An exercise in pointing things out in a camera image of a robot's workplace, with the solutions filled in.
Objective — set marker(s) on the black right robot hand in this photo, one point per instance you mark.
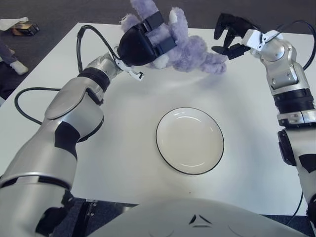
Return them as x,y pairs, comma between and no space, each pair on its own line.
251,38

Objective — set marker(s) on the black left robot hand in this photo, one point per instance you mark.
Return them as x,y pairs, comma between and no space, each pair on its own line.
134,47

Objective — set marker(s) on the purple plush doll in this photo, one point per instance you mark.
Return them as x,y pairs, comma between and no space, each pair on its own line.
190,54

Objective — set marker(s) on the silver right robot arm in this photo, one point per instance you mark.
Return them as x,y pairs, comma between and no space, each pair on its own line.
288,74

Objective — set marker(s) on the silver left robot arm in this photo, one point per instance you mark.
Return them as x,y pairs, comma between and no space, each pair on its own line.
74,106

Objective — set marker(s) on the white plate with black rim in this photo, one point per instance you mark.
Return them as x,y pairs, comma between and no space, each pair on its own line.
190,140

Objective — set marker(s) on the dark cardboard box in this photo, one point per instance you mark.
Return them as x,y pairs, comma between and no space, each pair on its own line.
27,29

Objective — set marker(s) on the white shoe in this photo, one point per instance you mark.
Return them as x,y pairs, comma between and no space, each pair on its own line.
19,67

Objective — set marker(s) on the white cloth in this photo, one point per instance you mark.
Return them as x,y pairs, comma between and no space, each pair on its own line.
10,23

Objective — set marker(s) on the grey trouser leg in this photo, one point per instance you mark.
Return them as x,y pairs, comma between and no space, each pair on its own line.
6,51

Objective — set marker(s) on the grey robot torso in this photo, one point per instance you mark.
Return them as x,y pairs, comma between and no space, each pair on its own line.
172,217

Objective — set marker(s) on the black table leg bracket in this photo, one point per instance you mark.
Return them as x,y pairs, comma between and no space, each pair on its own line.
89,209

